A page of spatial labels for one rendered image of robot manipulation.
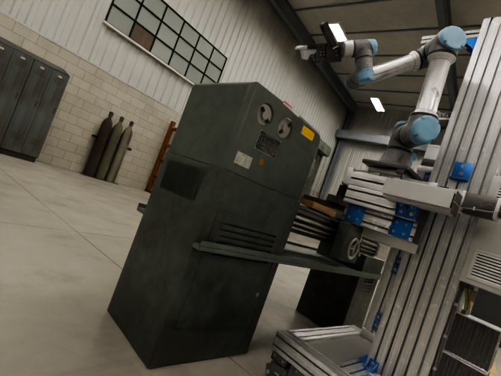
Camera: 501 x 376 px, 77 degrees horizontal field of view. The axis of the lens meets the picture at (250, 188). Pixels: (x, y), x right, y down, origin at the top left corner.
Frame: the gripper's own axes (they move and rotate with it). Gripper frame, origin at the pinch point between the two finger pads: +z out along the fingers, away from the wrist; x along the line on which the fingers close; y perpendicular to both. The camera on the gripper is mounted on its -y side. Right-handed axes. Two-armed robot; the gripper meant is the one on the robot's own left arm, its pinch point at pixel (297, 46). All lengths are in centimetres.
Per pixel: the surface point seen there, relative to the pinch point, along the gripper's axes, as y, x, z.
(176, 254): 78, -40, 59
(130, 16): -84, 695, 259
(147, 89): 84, 711, 252
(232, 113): 24.2, -16.8, 30.7
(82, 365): 102, -70, 92
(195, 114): 28, 4, 49
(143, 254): 87, -24, 78
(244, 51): 9, 981, -14
